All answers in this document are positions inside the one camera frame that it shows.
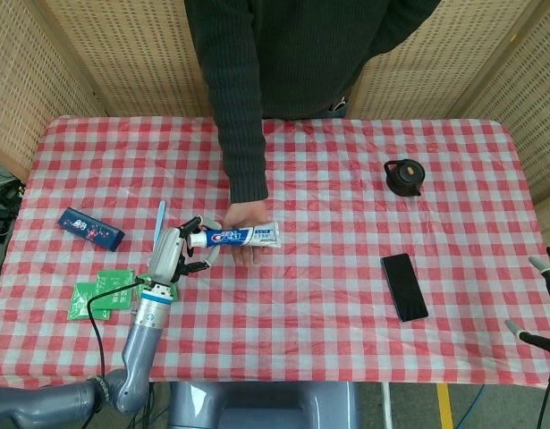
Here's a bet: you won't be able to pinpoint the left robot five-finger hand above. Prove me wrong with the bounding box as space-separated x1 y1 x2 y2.
148 215 223 287

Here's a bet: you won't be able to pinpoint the person's bare hand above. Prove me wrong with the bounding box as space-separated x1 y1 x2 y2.
222 199 269 268

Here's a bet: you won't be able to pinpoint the blue and white toothpaste tube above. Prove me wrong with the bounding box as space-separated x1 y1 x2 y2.
188 222 281 249

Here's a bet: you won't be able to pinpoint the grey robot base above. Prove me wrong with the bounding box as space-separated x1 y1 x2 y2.
169 382 360 429

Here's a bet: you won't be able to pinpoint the person's dark sweater torso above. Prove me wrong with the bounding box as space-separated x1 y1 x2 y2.
247 0 444 121

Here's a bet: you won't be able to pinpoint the green sachet with white emblem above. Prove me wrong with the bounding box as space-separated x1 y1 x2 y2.
134 267 179 310

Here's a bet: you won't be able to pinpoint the light blue toothbrush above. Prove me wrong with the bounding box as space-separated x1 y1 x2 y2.
152 199 167 246

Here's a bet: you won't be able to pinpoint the green sachet with white text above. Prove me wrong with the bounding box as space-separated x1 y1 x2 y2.
92 269 137 311

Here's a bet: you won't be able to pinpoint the dark blue printed box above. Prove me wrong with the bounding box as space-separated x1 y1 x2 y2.
57 206 126 252

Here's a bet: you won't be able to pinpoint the green sachet with barcode label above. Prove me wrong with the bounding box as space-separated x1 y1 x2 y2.
66 282 111 322

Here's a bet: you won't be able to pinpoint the red white checkered tablecloth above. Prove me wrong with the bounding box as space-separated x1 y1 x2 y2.
0 115 550 393

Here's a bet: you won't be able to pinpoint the black smartphone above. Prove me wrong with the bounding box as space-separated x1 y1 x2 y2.
380 252 430 323

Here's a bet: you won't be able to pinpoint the small black teapot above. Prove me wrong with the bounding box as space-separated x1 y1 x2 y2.
383 158 426 198

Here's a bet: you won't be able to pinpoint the white table leg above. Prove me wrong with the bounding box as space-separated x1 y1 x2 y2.
380 383 393 429

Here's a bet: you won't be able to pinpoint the woven bamboo screen panel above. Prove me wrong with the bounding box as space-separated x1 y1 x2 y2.
0 0 108 182
453 0 550 251
348 0 533 120
35 0 218 118

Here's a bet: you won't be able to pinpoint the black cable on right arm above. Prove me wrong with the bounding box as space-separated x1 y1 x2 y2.
536 365 550 429

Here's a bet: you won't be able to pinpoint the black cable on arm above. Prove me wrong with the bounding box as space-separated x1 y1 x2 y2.
536 365 550 429
87 276 147 381

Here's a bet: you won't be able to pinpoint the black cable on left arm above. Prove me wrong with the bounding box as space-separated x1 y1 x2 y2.
87 276 147 381

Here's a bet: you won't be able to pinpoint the blue floor cable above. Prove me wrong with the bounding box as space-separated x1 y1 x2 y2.
462 383 487 429

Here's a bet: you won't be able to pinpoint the black cables under table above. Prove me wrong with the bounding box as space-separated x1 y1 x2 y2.
130 383 171 429

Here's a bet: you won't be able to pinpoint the black floor cable tangle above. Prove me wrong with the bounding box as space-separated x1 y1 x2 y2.
0 176 26 245

